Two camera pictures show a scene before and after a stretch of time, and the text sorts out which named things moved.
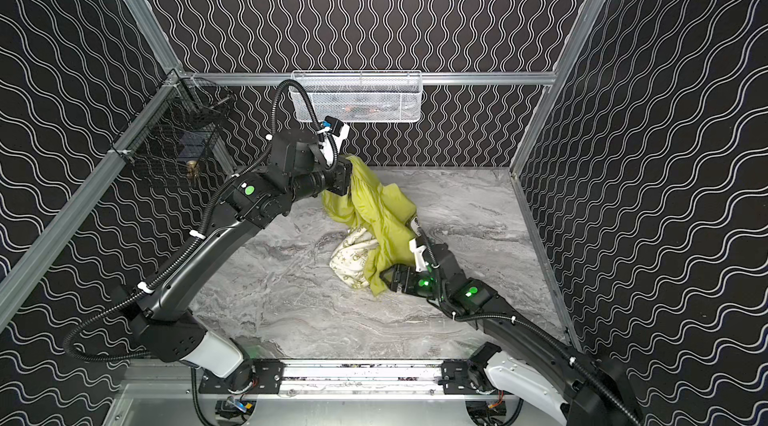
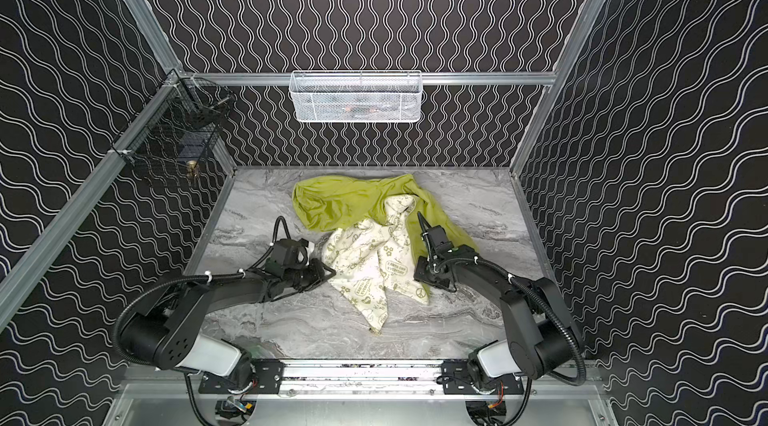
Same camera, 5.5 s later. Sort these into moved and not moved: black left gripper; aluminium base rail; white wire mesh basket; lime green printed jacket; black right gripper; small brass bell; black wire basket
Moved: lime green printed jacket; black left gripper; black right gripper
Not moved: black wire basket; aluminium base rail; small brass bell; white wire mesh basket
